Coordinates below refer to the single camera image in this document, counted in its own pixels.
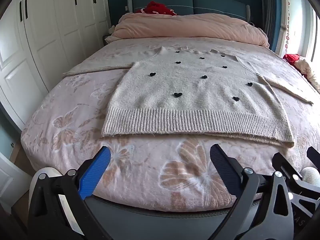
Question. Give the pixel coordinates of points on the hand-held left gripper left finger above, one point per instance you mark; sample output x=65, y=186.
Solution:
x=94, y=172

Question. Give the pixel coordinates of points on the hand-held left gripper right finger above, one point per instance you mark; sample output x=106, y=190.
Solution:
x=225, y=166

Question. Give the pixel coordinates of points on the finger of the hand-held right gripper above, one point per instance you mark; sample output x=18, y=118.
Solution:
x=314, y=155
x=283, y=163

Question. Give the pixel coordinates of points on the cream knit sweater black hearts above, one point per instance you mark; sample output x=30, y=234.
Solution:
x=195, y=97

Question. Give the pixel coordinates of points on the fuzzy pale cloth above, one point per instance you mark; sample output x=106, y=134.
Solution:
x=310, y=176

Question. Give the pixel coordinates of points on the bed with floral cover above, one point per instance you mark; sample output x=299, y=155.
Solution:
x=150, y=170

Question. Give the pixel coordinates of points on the cream bundled cloth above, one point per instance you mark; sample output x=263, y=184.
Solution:
x=308, y=71

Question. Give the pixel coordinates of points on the red cloth by window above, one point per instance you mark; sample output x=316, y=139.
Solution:
x=290, y=58

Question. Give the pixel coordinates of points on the window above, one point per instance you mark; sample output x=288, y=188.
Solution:
x=312, y=30

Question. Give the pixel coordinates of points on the bedside table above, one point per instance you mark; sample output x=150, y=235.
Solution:
x=107, y=33

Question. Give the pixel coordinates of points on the white wardrobe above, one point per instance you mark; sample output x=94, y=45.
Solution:
x=50, y=37

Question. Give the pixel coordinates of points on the pink duvet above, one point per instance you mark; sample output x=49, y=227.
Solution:
x=187, y=27

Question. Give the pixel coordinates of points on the grey curtain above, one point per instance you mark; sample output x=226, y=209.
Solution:
x=267, y=15

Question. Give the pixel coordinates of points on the blue upholstered headboard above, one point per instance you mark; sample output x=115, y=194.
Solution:
x=212, y=1

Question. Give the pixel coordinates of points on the red cloth by headboard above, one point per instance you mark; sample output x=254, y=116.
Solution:
x=157, y=8

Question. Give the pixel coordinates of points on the dark grey bed frame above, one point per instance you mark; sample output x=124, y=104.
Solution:
x=160, y=223

